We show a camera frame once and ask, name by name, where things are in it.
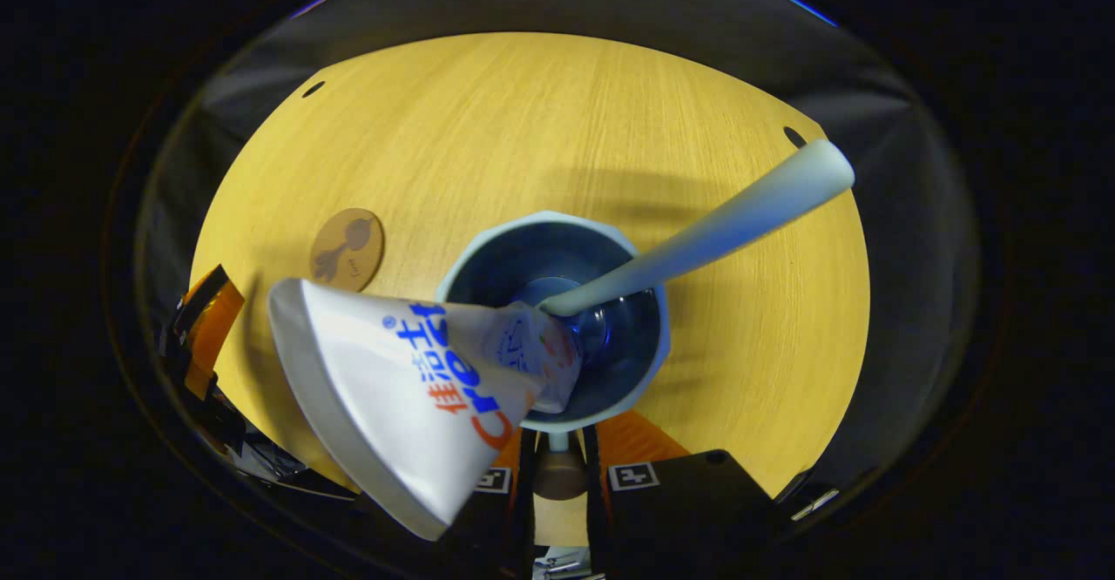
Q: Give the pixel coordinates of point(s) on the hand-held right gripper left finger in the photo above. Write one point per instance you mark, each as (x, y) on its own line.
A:
(523, 519)

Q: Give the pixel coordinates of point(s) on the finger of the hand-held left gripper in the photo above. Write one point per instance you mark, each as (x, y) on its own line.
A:
(222, 327)

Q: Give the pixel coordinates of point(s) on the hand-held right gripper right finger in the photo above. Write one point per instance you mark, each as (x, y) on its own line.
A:
(597, 510)

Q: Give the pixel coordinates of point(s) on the round wooden coaster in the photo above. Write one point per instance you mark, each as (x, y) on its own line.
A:
(347, 249)

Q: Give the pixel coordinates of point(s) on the white toothpaste tube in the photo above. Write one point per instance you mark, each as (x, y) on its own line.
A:
(383, 388)

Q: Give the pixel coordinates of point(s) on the pale toothbrush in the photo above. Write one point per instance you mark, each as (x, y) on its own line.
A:
(740, 214)

